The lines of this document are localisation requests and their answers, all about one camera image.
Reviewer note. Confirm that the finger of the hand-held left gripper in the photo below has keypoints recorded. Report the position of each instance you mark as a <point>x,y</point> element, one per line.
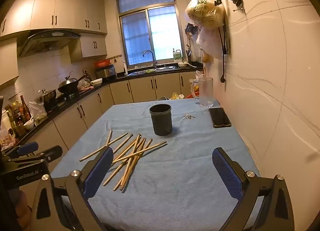
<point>26,147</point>
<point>50,153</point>

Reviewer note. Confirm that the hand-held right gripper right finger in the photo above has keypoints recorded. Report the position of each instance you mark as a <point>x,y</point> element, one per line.
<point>227,173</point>

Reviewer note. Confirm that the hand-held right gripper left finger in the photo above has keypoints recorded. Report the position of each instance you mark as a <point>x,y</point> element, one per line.
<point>98,171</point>

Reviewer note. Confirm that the group of wooden chopsticks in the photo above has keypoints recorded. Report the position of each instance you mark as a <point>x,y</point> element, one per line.
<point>130,160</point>

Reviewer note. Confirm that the black utensil cup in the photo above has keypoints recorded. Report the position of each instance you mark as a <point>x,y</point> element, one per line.
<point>161,120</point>

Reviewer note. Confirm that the person's left hand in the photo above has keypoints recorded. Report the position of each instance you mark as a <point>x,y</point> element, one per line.
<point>23,208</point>

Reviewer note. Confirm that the white mortar bowl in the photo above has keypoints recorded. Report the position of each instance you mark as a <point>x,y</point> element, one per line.
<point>29,124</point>

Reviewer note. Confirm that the group of sauce bottles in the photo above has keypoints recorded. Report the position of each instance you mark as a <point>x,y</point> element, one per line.
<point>18,118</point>

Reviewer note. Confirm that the clear plastic bag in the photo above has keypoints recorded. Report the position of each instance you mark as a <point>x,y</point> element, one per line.
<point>37,110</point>

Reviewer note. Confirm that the blue table cloth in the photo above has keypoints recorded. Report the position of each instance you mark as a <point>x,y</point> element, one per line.
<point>175,171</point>

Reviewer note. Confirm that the black smartphone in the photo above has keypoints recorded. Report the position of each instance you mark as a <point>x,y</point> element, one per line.
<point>219,117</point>

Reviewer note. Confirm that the steel cooking pot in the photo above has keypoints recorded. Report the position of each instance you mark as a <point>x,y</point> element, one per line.
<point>48,95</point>

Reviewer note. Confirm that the small metal keys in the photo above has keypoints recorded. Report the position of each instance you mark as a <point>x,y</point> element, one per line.
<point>189,116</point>

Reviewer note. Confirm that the black wok with lid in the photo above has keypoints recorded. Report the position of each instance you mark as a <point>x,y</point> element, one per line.
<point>68,84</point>

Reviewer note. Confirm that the clear glass mug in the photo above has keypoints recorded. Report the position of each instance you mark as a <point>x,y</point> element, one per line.
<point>206,93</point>

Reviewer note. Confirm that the red basket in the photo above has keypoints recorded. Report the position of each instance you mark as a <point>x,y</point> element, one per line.
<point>193,95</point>

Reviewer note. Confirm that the yellow bag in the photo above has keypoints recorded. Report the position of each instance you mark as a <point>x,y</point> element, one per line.
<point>176,96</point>

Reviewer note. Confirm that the beige lower kitchen cabinets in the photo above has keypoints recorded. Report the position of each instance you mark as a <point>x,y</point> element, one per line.
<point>142,88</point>

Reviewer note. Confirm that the beige kitchen cabinets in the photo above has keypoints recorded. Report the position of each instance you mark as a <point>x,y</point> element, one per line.
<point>142,88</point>
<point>62,5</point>

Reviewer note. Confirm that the steel countertop appliance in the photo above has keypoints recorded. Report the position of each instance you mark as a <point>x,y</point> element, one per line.
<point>105,72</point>

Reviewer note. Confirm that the red basin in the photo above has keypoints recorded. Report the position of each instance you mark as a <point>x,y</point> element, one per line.
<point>102,64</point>

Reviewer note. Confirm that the dish soap bottle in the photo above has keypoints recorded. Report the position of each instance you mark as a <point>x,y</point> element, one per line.
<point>125,69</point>

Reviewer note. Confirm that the glass range hood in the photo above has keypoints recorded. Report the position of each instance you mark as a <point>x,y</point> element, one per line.
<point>47,40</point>

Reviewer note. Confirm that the green cloth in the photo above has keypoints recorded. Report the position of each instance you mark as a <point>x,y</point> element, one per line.
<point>149,71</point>

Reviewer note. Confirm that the bowl with ladle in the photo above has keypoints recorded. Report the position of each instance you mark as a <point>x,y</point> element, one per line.
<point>182,64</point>

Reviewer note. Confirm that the steel sink faucet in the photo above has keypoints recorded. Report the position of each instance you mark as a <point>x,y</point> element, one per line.
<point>153,57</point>

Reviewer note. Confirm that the green detergent jug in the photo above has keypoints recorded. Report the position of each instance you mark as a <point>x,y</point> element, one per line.
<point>177,55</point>

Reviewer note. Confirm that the white hanging plastic bag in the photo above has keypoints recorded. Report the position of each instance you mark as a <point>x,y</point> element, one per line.
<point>210,42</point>

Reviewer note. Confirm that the beige upper kitchen cabinets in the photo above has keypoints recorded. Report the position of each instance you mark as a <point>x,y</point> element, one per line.
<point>62,5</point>

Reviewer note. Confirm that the kitchen window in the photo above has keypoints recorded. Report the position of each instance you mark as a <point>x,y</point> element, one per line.
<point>150,33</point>

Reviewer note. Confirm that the yellowish hanging plastic bag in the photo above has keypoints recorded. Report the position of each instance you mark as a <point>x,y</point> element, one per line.
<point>205,13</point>

